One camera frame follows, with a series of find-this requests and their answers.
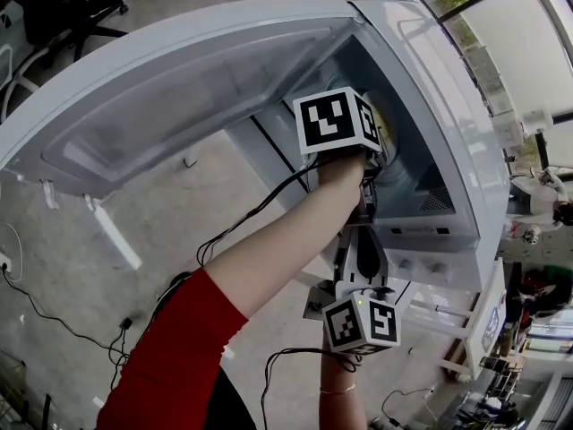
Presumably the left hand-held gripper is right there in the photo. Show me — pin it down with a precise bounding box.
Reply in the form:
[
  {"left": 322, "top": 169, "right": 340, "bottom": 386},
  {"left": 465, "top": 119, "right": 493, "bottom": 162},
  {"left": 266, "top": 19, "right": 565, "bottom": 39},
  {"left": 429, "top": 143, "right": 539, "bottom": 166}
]
[{"left": 293, "top": 86, "right": 384, "bottom": 223}]

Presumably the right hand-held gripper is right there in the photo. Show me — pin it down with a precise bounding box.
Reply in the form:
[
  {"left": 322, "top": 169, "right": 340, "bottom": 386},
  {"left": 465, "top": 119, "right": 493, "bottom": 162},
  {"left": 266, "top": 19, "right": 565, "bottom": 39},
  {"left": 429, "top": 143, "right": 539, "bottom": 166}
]
[{"left": 321, "top": 227, "right": 400, "bottom": 356}]

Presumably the white round plate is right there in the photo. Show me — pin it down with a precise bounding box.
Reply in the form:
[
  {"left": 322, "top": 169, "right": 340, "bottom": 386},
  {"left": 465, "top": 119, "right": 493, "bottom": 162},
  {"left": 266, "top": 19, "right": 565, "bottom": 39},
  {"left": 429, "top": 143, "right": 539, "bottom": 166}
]
[{"left": 369, "top": 88, "right": 399, "bottom": 168}]

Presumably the white microwave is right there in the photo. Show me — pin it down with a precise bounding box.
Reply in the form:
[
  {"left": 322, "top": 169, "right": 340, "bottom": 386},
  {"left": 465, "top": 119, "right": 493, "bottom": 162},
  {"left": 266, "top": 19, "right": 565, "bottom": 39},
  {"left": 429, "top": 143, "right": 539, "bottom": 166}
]
[{"left": 0, "top": 0, "right": 511, "bottom": 293}]

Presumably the person's right forearm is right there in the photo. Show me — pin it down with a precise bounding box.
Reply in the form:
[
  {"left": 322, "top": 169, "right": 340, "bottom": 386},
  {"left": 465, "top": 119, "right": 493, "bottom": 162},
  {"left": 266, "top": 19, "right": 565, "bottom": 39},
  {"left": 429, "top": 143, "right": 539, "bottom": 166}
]
[{"left": 320, "top": 349, "right": 375, "bottom": 430}]

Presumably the person's left forearm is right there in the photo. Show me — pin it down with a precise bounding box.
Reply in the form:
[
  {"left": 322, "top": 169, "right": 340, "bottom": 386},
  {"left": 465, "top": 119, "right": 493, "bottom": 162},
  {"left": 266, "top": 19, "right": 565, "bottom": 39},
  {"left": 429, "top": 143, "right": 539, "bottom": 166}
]
[{"left": 203, "top": 149, "right": 367, "bottom": 320}]

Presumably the white table with black line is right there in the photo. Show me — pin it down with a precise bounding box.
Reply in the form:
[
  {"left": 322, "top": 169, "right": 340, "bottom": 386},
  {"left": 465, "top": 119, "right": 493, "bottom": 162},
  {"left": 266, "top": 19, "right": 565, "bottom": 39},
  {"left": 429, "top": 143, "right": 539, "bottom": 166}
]
[{"left": 223, "top": 100, "right": 483, "bottom": 375}]

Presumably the grey patterned mat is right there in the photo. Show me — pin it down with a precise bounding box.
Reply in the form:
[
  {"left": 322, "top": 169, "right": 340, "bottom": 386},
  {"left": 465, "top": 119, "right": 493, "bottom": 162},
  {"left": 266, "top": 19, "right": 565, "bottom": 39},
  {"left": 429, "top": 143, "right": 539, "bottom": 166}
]
[{"left": 481, "top": 306, "right": 507, "bottom": 353}]

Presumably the person's red top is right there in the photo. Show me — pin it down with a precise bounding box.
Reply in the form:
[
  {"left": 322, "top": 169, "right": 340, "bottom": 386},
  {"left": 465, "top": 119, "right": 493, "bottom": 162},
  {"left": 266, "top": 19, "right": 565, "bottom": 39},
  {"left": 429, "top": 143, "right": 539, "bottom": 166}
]
[{"left": 96, "top": 269, "right": 250, "bottom": 430}]

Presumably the large window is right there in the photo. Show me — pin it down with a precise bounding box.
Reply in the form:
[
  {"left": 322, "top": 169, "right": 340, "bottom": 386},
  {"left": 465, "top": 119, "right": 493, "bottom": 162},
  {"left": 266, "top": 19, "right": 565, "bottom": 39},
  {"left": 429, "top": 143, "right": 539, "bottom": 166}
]
[{"left": 429, "top": 0, "right": 573, "bottom": 169}]

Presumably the white office chair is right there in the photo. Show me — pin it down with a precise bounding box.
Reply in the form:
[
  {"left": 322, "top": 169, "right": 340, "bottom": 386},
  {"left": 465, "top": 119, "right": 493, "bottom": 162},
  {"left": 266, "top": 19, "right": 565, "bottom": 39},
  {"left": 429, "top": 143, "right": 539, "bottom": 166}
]
[{"left": 0, "top": 2, "right": 50, "bottom": 120}]

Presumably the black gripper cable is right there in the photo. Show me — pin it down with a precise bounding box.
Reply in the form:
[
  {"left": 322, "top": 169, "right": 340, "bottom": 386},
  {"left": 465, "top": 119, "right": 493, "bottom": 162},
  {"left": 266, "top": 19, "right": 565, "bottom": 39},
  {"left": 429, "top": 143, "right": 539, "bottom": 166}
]
[
  {"left": 196, "top": 157, "right": 323, "bottom": 268},
  {"left": 261, "top": 347, "right": 359, "bottom": 430}
]

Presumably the thin wrist bracelet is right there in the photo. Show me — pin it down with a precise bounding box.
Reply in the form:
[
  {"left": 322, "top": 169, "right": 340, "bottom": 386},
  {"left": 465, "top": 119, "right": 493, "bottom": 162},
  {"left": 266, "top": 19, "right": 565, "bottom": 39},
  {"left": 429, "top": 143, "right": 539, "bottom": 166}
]
[{"left": 320, "top": 383, "right": 358, "bottom": 396}]

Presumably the black floor cable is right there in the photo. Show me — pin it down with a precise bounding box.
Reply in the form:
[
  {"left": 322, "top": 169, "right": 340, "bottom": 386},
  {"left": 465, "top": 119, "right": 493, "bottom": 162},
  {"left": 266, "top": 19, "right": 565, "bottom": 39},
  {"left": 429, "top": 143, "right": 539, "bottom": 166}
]
[{"left": 0, "top": 266, "right": 133, "bottom": 391}]

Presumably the white floor cable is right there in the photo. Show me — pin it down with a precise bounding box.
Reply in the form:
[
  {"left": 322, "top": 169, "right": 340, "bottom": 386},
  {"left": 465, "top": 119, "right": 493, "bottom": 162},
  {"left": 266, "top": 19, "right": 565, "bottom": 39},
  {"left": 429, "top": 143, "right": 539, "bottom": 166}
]
[{"left": 0, "top": 221, "right": 24, "bottom": 284}]

